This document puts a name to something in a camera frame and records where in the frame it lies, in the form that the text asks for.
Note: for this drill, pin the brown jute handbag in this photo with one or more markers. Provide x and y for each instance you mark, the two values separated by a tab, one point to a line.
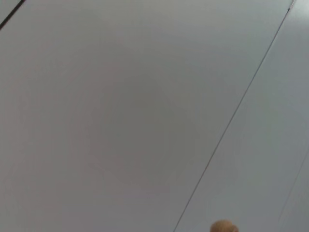
224	227

